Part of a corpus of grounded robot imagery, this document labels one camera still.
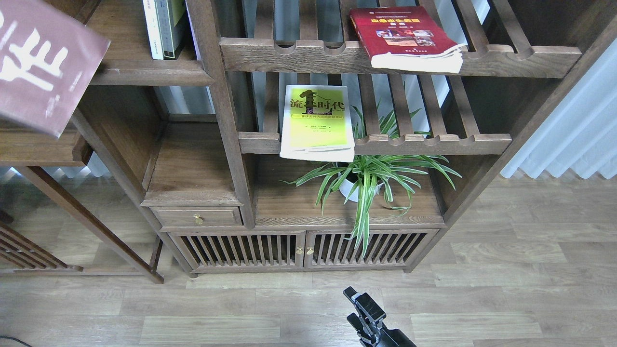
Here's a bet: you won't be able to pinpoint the small wooden drawer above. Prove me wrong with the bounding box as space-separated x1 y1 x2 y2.
151 206 242 227

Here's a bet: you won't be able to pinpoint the slatted cabinet door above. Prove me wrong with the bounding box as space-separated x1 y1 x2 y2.
303 229 438 269
170 231 306 274

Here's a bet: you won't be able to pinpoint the yellow green book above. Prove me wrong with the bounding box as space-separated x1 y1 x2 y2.
280 85 355 162

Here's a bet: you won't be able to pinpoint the green spider plant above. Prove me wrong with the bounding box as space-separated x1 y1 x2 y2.
282 99 462 259

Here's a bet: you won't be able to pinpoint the grey green upright book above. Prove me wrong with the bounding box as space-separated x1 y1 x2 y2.
156 0 188 60

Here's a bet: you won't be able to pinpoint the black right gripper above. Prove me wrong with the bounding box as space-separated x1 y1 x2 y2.
343 286 416 347

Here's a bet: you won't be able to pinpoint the red book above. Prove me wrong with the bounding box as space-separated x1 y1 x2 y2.
350 6 463 73

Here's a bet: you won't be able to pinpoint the white curtain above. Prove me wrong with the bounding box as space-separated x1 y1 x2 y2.
501 42 617 179

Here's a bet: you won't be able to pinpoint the left slatted cabinet door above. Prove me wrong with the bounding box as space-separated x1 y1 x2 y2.
170 231 306 274

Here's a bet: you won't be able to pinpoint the white plant pot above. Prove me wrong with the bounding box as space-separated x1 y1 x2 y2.
338 172 384 202

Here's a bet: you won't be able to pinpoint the wooden slatted rack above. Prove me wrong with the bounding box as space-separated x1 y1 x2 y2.
0 210 84 275

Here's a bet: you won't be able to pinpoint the right slatted cabinet door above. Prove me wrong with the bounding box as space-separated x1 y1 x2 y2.
303 229 438 269

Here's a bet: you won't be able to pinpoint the dark wooden bookshelf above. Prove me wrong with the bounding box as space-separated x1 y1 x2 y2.
49 0 616 276

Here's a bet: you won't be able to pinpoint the brass drawer knob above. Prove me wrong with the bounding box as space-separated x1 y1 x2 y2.
193 214 203 226

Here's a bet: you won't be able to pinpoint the wooden side table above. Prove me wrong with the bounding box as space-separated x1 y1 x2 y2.
0 121 164 284

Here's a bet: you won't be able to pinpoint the maroon book white characters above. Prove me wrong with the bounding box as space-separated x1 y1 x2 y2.
0 0 110 137

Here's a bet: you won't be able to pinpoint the white upright book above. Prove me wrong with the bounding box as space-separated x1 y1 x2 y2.
143 0 164 61

